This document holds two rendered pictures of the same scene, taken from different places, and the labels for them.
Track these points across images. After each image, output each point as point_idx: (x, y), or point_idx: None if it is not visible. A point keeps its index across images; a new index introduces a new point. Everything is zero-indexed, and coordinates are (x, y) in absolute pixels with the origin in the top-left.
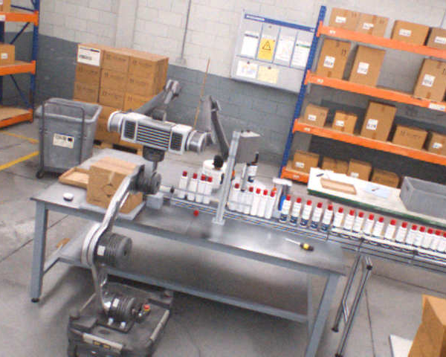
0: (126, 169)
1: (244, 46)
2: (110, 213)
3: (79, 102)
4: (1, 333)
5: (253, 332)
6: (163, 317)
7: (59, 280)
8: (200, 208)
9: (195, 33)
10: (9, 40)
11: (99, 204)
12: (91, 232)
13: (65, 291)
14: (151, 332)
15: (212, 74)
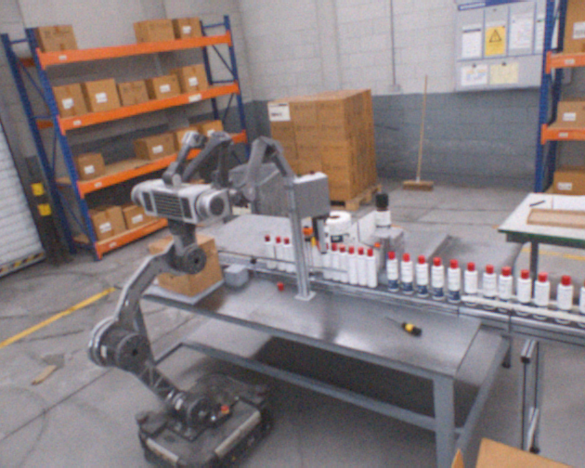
0: None
1: (465, 46)
2: (120, 305)
3: (265, 163)
4: (106, 428)
5: (390, 445)
6: (247, 421)
7: (190, 366)
8: (291, 279)
9: (404, 51)
10: (230, 115)
11: (168, 287)
12: (95, 330)
13: (189, 379)
14: (220, 442)
15: (433, 93)
